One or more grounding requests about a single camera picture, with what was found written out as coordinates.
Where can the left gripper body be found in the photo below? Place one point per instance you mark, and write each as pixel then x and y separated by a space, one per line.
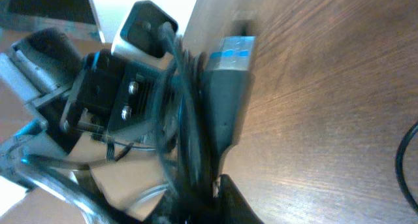
pixel 111 96

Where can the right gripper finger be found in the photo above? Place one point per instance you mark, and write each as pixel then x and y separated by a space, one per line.
pixel 233 208

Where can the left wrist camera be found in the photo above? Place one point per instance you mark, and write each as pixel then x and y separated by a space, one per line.
pixel 137 38

